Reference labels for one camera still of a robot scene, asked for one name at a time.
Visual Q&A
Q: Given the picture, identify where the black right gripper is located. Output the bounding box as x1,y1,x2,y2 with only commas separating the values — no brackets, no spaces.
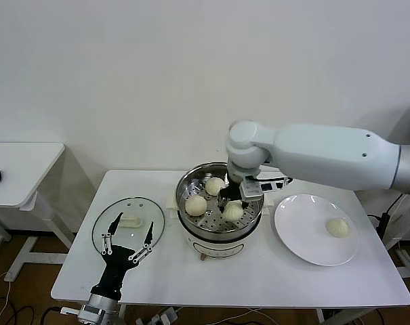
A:
217,182,252,209

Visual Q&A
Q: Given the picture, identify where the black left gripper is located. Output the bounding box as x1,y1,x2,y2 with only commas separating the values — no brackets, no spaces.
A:
90,212,155,299

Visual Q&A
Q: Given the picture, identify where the white steamed baozi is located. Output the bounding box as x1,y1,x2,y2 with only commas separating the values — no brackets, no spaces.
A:
325,217,351,239
222,200,244,221
184,195,208,217
204,177,226,196

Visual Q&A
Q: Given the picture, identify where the round glass lid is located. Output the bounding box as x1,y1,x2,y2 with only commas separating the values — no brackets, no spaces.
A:
91,197,167,261

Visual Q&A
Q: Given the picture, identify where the stainless steel steamer basket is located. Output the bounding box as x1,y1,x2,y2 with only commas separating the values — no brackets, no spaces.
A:
175,161,263,240

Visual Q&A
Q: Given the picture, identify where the clear plastic cover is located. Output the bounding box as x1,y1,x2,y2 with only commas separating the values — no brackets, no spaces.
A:
382,192,410,252

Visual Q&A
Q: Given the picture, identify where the white electric cooker base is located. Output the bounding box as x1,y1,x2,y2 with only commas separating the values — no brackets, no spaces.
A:
165,188,274,262

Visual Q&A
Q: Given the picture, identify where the white round plate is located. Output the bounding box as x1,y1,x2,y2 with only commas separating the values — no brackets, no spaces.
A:
274,193,360,267

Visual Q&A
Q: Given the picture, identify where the white side table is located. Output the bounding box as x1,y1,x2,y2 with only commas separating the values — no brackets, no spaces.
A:
0,142,77,282

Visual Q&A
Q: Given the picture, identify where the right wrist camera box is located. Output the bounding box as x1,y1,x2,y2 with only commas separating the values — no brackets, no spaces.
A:
241,175,291,201

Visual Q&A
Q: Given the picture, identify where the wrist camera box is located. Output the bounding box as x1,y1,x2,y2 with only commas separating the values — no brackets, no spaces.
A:
77,303,106,323
241,175,291,201

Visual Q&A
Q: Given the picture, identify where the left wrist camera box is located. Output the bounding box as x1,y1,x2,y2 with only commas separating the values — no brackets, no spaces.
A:
77,303,106,323

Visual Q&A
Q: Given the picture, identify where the black camera cable white plug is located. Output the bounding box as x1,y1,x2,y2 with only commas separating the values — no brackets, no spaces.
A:
43,305,82,315

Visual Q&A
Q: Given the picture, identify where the black floor cable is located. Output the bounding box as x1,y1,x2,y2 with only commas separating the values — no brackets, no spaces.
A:
0,297,58,325

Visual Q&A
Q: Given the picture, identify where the white cable with plug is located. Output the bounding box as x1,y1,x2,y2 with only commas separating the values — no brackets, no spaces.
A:
0,270,16,325

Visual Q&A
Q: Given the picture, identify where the black power cable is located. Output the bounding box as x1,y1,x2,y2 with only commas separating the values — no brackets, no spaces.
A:
366,193,405,240

